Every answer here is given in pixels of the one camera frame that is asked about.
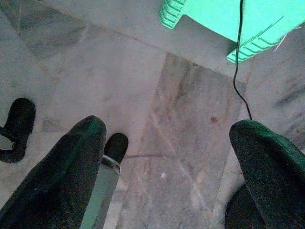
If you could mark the silver robot leg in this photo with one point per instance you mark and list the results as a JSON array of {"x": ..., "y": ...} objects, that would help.
[
  {"x": 19, "y": 119},
  {"x": 104, "y": 193}
]

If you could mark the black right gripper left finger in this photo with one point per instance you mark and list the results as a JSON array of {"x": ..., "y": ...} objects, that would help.
[{"x": 54, "y": 181}]

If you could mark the silver robot left leg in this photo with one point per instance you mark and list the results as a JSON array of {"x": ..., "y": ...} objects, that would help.
[{"x": 19, "y": 119}]

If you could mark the silver robot right leg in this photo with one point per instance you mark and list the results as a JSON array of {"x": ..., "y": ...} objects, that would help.
[{"x": 104, "y": 193}]

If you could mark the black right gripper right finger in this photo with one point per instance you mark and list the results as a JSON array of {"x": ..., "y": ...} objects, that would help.
[{"x": 276, "y": 171}]

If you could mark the green plastic stool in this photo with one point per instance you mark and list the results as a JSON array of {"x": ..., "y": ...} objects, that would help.
[{"x": 214, "y": 16}]

